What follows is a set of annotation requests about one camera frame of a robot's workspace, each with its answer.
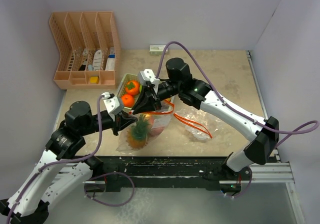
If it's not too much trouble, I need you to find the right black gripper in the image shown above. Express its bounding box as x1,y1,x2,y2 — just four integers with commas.
132,80,182,114

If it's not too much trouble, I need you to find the toy pineapple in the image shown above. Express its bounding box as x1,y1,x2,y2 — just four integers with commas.
126,114,151,150

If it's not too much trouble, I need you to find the clear zip bag orange zipper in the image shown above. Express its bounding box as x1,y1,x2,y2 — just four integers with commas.
116,98,175,153

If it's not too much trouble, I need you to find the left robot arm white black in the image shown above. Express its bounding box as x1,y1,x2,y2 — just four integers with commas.
0,97,138,224

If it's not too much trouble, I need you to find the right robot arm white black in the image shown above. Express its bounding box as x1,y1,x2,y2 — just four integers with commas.
133,58,279,180

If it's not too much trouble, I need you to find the orange toy fruit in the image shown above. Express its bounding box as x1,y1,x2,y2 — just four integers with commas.
121,94,135,108
124,80,140,96

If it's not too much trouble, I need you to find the green plastic basket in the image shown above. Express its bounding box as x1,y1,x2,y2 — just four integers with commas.
116,73,173,110

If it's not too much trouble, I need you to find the small white green box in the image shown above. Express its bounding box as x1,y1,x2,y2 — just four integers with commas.
149,44,166,55

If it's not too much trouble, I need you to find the yellow block in organizer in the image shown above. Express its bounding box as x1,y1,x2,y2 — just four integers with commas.
89,76,99,84

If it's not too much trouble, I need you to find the white blue box in organizer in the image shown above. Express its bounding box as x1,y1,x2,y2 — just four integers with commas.
104,47,116,71

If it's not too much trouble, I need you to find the white tube in organizer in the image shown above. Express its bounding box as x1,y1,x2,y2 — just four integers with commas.
92,49,103,71

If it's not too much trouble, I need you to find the pink desk organizer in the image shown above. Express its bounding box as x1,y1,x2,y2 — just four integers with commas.
49,11,122,90

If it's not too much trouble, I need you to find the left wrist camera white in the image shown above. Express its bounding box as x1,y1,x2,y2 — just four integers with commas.
101,92,124,115

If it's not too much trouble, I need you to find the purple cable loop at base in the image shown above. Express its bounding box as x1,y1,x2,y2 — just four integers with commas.
83,171,136,207

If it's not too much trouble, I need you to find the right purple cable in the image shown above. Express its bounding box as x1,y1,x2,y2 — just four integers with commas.
156,41,320,147

